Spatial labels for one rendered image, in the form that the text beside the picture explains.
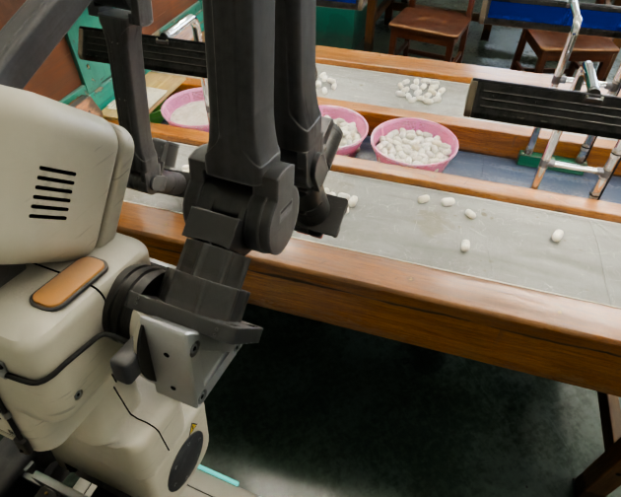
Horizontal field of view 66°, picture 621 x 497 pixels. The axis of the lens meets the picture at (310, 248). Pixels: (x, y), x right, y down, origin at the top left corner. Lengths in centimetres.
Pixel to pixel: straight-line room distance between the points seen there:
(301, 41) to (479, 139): 121
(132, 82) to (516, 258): 93
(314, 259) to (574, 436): 116
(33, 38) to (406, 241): 86
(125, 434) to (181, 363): 32
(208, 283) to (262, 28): 23
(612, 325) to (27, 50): 115
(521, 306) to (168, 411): 74
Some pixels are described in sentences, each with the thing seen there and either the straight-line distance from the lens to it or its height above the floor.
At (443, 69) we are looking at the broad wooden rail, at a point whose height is 76.
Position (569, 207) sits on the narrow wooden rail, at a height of 76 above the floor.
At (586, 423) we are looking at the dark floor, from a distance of 197.
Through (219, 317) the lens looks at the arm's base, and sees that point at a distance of 47.
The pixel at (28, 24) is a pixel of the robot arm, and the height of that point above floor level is 132.
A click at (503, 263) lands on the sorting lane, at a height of 74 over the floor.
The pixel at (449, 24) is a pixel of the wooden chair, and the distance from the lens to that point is 338.
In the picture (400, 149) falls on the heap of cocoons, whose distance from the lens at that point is 153.
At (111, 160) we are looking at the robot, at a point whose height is 130.
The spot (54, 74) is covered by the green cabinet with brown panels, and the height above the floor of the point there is 95.
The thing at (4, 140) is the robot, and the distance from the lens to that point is 45.
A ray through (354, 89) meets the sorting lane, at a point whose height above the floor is 74.
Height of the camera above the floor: 157
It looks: 45 degrees down
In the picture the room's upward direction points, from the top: straight up
